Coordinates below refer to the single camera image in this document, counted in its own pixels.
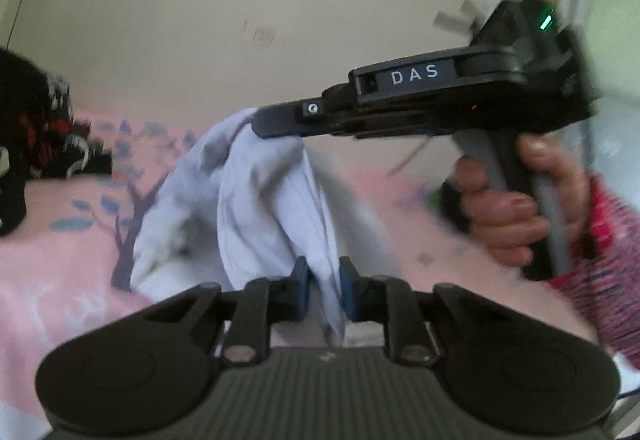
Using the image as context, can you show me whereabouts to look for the white tape strips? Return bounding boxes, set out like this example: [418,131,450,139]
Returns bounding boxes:
[432,0,503,36]

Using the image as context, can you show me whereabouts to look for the person's right forearm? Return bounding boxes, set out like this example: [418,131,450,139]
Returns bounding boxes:
[547,175,640,356]

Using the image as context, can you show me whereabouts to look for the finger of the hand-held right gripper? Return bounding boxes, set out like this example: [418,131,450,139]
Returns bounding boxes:
[252,97,351,139]

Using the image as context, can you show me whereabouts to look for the black printed garment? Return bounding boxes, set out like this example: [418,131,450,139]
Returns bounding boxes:
[0,47,113,236]

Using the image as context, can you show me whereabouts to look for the pink floral bed sheet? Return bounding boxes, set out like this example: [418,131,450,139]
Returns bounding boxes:
[0,107,640,421]

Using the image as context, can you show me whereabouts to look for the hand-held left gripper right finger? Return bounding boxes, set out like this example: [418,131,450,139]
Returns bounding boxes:
[339,256,501,368]

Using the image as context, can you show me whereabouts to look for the white t-shirt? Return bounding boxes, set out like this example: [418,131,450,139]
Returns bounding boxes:
[131,107,391,346]

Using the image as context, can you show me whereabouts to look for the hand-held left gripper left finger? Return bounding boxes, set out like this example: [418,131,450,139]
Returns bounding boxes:
[145,256,310,367]

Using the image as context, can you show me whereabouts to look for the person's right hand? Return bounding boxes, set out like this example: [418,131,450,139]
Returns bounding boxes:
[452,132,593,267]

